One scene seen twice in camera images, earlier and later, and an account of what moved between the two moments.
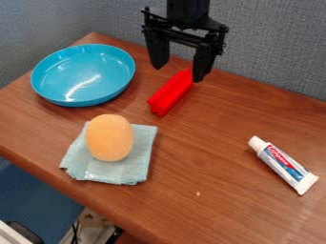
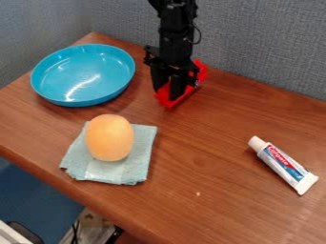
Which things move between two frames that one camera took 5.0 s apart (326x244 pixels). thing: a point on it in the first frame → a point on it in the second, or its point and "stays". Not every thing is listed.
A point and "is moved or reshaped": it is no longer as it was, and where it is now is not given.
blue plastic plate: [83, 74] stays
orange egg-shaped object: [110, 136] stays
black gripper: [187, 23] → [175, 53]
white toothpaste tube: [303, 182] stays
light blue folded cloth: [126, 172] stays
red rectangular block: [171, 91] is moved or reshaped
